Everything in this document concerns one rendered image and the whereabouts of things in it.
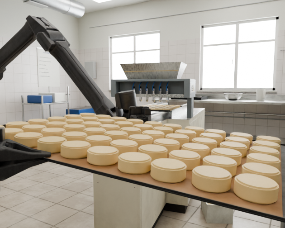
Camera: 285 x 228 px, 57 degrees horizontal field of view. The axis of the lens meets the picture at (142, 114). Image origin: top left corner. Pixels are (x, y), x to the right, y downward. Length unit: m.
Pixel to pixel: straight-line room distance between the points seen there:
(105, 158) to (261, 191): 0.22
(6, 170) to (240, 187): 0.33
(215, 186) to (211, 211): 2.01
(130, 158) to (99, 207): 1.51
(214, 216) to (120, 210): 0.88
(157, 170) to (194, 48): 5.33
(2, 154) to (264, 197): 0.36
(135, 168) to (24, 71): 5.89
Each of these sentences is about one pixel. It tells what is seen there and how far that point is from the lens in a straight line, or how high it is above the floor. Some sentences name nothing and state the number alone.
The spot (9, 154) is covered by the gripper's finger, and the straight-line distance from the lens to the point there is 0.44.
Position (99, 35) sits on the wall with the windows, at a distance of 6.95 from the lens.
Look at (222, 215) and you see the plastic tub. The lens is 2.39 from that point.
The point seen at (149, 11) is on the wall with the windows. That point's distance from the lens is 6.24.
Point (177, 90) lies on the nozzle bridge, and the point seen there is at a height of 1.08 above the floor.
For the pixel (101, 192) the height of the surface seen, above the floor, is 0.42.
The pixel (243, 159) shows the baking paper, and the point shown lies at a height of 0.98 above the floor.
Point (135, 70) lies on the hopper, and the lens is 2.40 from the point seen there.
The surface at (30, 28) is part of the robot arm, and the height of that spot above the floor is 1.32.
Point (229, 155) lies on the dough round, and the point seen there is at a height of 1.00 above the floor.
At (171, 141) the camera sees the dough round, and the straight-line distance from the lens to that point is 0.51.
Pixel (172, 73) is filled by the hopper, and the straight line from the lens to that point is 2.31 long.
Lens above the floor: 1.11
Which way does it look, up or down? 6 degrees down
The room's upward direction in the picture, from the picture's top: straight up
